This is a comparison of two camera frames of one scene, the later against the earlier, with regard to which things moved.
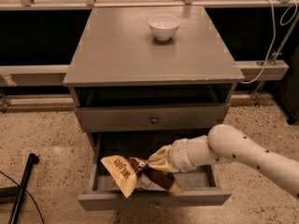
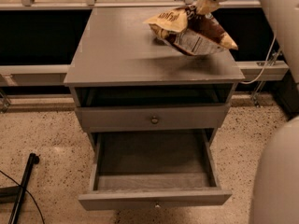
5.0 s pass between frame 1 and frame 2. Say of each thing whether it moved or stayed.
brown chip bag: moved
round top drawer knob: stayed
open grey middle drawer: stayed
